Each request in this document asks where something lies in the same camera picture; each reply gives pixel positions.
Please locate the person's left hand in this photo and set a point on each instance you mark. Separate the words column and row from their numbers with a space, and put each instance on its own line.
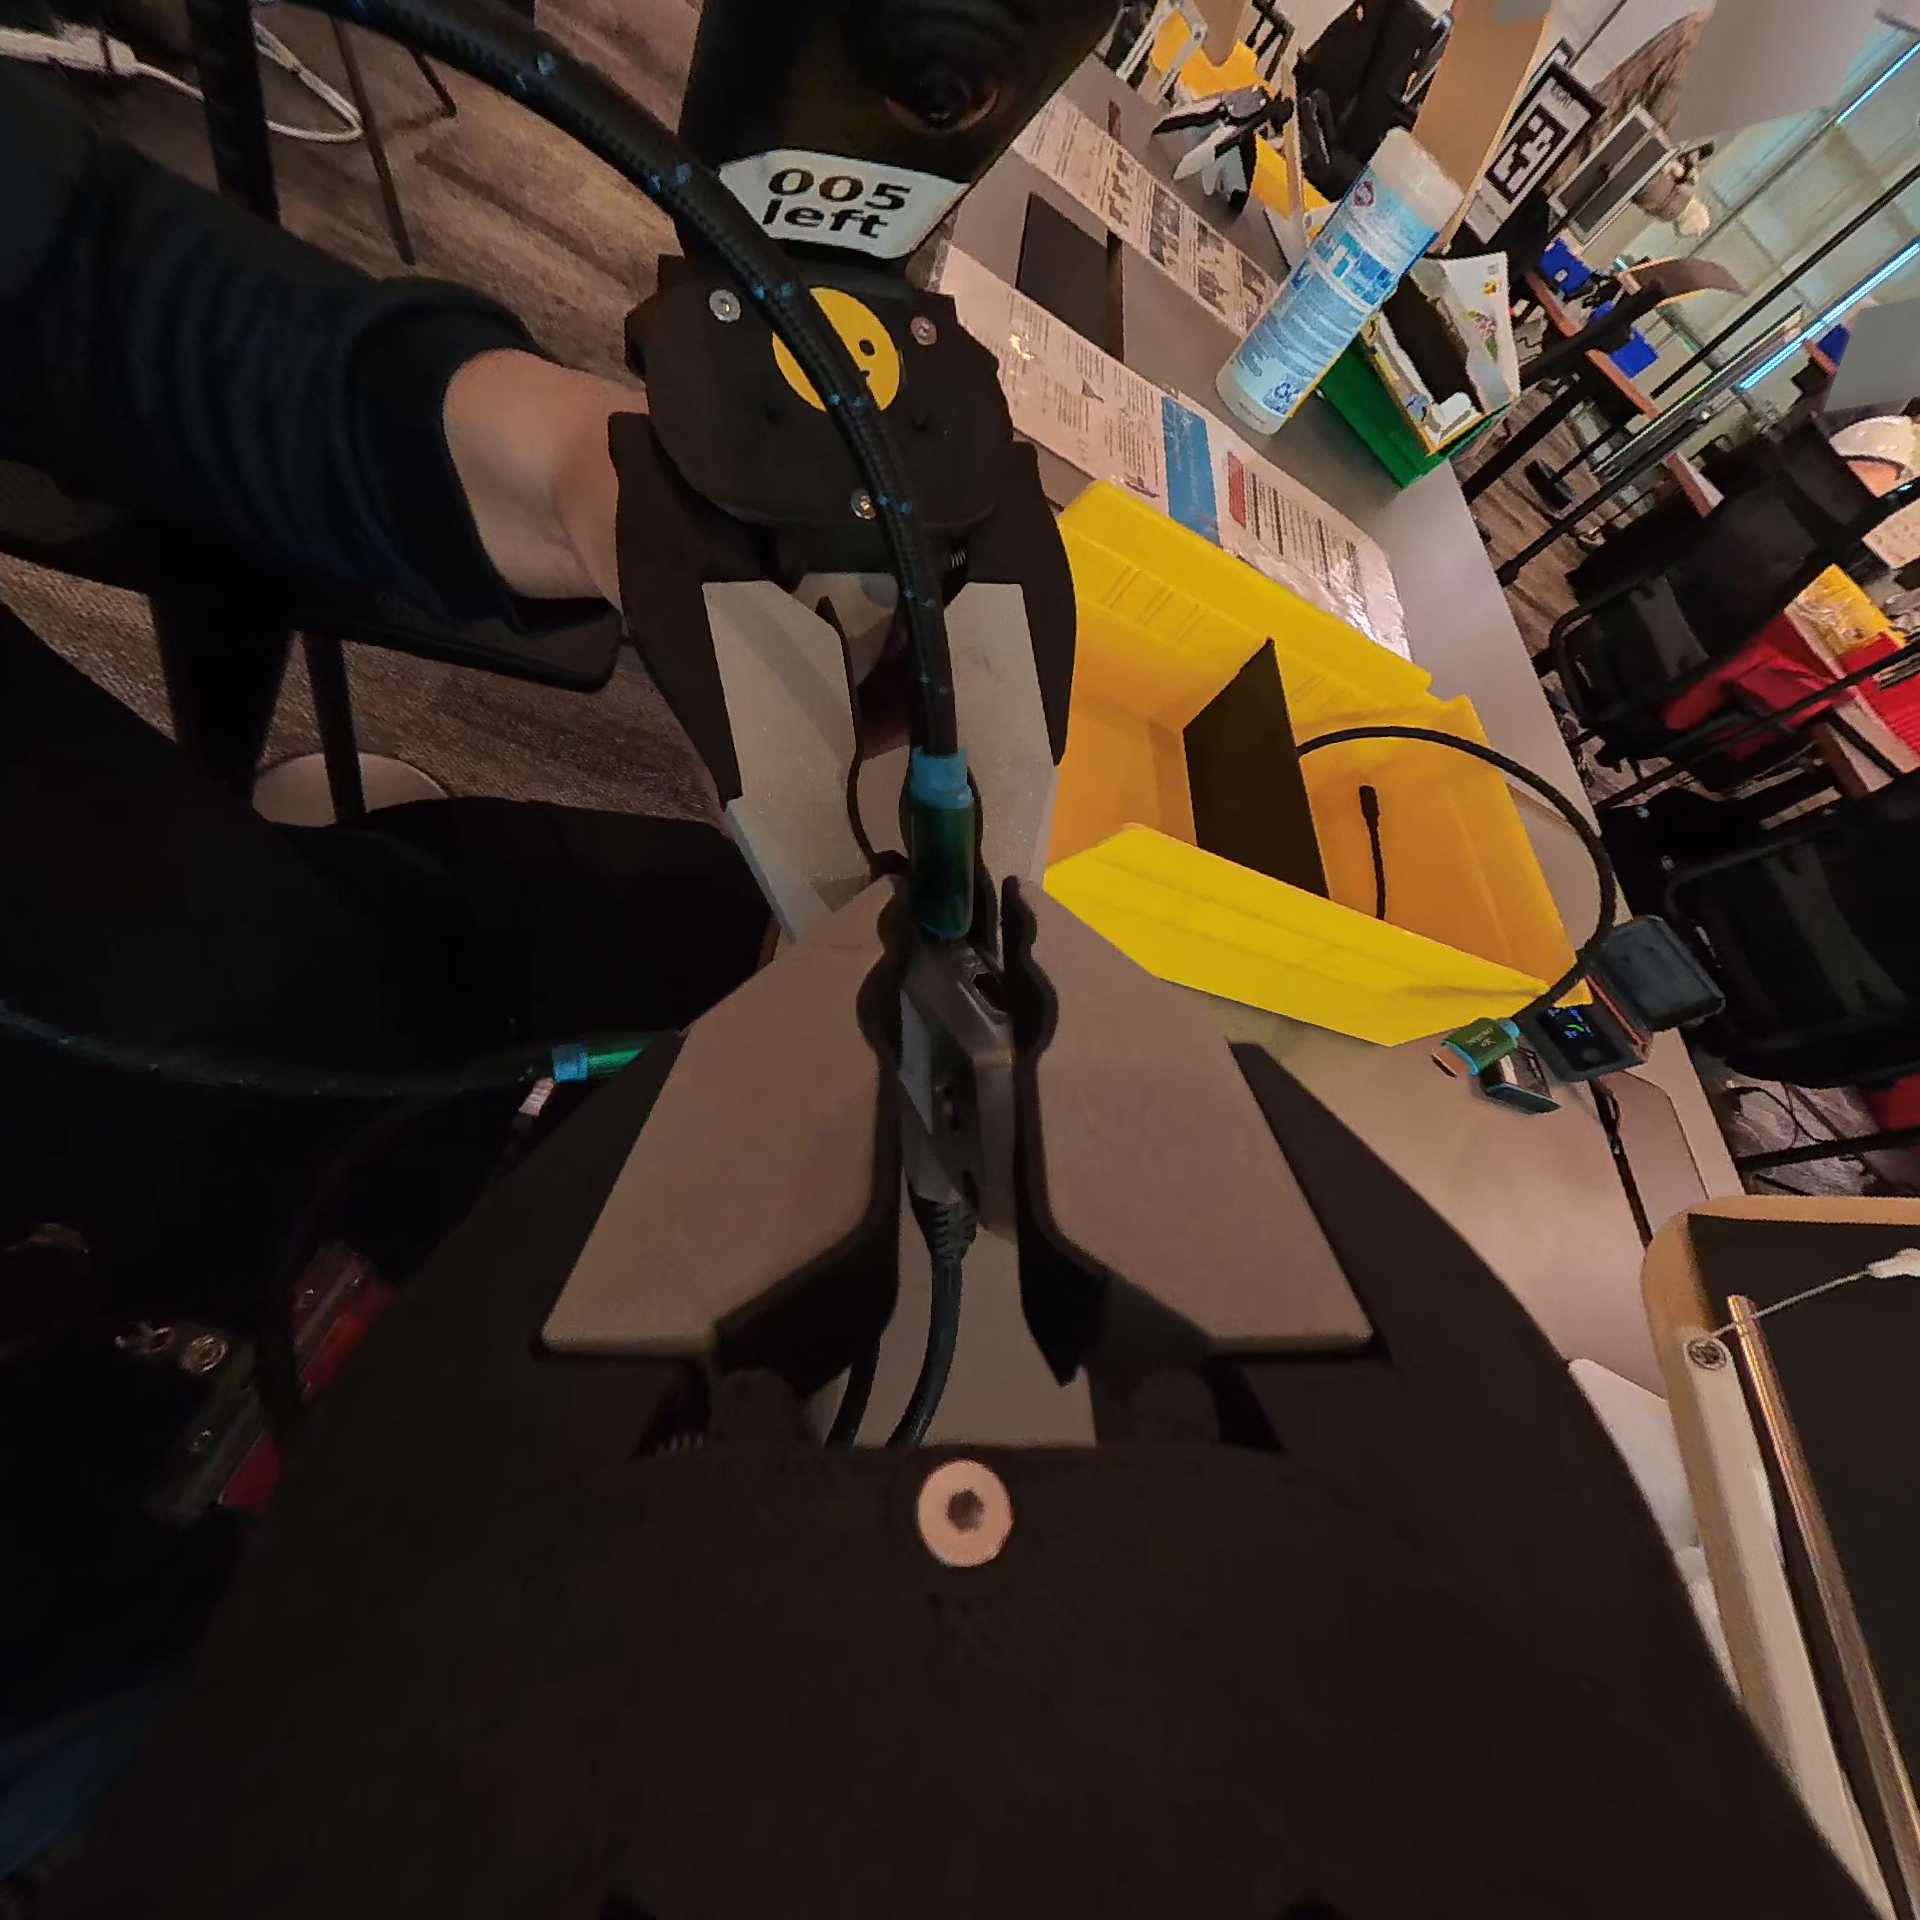
column 540, row 480

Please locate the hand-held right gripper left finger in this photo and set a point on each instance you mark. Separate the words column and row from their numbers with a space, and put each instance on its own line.
column 750, row 1171

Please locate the white printed carton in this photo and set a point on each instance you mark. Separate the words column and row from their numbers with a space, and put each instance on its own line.
column 1468, row 322

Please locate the black flat panel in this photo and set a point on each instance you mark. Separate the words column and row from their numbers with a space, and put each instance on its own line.
column 1066, row 255

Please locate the black sheet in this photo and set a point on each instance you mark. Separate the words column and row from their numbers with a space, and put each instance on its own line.
column 1851, row 1425

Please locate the black office chair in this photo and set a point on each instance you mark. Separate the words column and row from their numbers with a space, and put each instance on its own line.
column 1800, row 931

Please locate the red black object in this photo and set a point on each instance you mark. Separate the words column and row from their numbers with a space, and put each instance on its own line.
column 323, row 1320

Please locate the yellow storage bin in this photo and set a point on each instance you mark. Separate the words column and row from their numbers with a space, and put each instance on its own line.
column 1201, row 628

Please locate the dark device with screen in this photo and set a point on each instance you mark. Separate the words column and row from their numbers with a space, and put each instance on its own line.
column 1658, row 971

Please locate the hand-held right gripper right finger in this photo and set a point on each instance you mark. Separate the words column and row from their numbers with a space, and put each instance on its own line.
column 1184, row 1184

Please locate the laminated instruction sheet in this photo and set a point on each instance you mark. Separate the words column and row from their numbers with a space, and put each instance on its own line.
column 1079, row 388

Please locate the black bin divider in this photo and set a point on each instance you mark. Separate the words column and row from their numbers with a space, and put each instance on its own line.
column 1254, row 763

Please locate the white wipes bottle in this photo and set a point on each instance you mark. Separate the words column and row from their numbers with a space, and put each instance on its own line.
column 1329, row 300

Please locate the green box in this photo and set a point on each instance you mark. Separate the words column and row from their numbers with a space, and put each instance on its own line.
column 1395, row 435

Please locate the grey hdmi switch box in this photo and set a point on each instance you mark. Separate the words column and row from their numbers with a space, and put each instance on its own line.
column 984, row 1065

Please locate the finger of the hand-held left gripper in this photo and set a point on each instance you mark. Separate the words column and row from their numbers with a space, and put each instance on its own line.
column 1014, row 705
column 787, row 751

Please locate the person's left forearm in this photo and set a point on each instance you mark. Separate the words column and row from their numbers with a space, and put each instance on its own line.
column 225, row 346

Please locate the printed instruction sheet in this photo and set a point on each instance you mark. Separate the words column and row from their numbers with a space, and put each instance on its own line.
column 1184, row 240

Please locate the wooden book stand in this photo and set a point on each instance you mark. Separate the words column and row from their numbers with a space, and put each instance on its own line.
column 1710, row 1425

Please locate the black tripod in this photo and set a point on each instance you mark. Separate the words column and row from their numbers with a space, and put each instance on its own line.
column 233, row 105

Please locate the black white tool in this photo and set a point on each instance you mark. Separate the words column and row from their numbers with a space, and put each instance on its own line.
column 1224, row 143

